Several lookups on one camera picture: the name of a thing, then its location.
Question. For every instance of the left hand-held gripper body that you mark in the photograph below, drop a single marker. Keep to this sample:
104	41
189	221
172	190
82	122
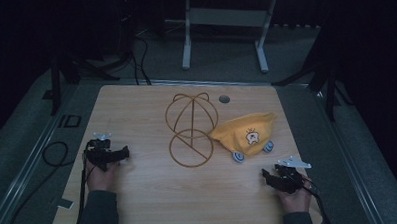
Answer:
99	152

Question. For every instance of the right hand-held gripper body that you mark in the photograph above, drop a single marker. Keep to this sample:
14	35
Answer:
288	175

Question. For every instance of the yellow knit hat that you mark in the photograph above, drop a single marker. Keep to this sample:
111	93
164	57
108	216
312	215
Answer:
244	134

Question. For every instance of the person's right hand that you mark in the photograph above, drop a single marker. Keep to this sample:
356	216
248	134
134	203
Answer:
296	198

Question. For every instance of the person's left hand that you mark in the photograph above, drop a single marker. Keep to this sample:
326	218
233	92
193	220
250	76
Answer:
102	177

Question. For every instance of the black tripod stand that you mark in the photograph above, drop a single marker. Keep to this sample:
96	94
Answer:
75	66
318	71

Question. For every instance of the white metal stand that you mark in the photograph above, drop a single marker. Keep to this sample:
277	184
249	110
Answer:
227	27

